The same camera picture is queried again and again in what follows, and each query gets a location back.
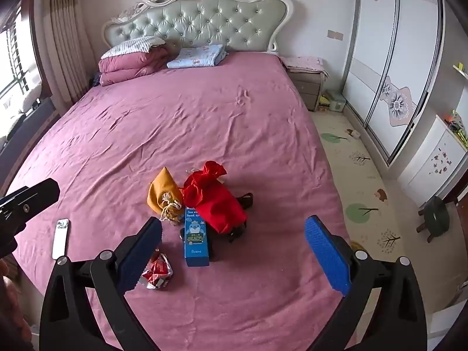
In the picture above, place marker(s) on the beige curtain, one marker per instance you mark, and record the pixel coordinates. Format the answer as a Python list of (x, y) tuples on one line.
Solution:
[(64, 44)]

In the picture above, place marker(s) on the white low cabinet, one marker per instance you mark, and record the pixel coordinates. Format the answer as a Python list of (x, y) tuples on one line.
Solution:
[(431, 164)]

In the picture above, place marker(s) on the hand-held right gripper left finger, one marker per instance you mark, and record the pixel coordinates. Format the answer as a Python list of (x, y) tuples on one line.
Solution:
[(140, 259)]

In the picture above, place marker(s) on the brown wall socket panel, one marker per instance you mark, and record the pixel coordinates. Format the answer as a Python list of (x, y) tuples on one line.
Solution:
[(335, 34)]

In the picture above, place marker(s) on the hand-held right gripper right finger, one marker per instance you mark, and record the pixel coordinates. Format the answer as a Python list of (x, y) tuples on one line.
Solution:
[(327, 256)]

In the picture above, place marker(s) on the tufted green headboard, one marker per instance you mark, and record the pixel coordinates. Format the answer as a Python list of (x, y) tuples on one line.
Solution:
[(197, 22)]

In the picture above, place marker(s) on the folded blue blanket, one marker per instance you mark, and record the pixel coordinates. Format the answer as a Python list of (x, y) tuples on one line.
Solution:
[(197, 56)]

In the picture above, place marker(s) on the brown bedside table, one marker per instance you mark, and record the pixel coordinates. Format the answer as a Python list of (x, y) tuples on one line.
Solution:
[(307, 91)]

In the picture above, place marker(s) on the person's left forearm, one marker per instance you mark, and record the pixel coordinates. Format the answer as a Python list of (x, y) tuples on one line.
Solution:
[(14, 310)]

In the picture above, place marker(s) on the window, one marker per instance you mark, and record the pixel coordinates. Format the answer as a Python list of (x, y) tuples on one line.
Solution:
[(14, 62)]

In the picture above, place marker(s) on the striped pillow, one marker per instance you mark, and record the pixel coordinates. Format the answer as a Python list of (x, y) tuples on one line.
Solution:
[(131, 46)]

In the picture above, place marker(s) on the folded pink quilt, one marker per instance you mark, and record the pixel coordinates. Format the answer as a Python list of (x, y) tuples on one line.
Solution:
[(128, 67)]

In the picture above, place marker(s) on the white sliding wardrobe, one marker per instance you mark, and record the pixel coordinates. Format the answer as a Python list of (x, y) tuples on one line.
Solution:
[(376, 44)]

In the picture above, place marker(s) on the blue cardboard box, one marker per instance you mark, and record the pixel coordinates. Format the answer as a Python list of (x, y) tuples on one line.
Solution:
[(195, 241)]

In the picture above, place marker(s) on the red snack wrapper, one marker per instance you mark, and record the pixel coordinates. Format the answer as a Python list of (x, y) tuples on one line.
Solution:
[(159, 270)]

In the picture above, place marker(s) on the green round stool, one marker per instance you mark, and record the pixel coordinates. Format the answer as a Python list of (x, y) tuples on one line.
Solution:
[(435, 215)]

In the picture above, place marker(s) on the small white floor item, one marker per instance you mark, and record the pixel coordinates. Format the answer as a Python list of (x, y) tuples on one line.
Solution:
[(353, 134)]

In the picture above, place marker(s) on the red cloth bag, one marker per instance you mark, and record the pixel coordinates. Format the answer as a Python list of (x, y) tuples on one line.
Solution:
[(215, 204)]

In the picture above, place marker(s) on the pink cloth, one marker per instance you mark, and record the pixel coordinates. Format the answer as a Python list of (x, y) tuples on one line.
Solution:
[(301, 63)]

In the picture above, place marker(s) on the tree print play mat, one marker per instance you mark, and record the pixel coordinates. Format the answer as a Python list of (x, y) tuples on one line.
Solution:
[(365, 190)]

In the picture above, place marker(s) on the dark window seat cushion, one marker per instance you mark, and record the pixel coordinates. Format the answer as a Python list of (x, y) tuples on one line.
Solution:
[(25, 131)]

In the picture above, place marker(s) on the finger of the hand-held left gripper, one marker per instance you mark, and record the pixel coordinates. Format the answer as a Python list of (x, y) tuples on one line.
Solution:
[(40, 193), (7, 237)]

